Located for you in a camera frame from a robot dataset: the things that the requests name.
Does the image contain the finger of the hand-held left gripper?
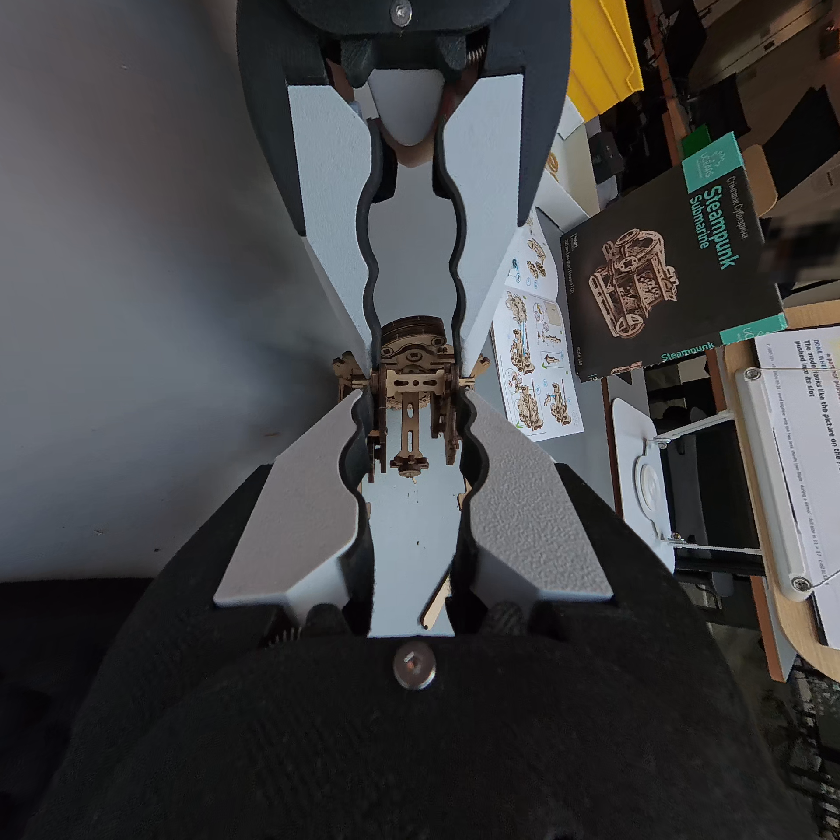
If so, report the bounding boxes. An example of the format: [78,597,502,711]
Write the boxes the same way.
[287,80,400,366]
[430,69,526,365]

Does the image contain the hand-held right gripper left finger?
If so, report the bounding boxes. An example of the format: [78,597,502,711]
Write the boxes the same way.
[213,390,376,637]

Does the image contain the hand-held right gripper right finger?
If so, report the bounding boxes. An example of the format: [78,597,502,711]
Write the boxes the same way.
[451,390,616,636]

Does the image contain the wooden mechanical puzzle model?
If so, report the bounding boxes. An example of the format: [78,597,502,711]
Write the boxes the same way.
[331,317,492,630]

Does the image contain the grey desk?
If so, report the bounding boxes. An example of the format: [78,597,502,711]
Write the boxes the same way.
[0,0,621,637]

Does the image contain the person's left hand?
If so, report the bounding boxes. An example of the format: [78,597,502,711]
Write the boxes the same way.
[392,134,439,168]

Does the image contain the white cardboard box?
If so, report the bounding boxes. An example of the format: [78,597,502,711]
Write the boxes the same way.
[530,98,595,231]

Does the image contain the illustrated instruction booklet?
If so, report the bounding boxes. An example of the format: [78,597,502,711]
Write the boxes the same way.
[489,209,586,442]

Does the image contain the yellow plastic bin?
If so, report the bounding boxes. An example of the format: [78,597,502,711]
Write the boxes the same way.
[566,0,645,122]

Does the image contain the black puzzle packaging box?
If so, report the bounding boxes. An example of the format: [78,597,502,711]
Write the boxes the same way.
[560,131,788,383]

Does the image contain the light wooden board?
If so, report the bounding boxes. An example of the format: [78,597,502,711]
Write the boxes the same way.
[705,305,840,683]

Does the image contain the printed paper sheet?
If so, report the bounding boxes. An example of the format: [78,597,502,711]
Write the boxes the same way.
[755,328,840,651]

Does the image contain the white lamp base plate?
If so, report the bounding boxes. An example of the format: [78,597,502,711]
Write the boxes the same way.
[610,367,821,601]

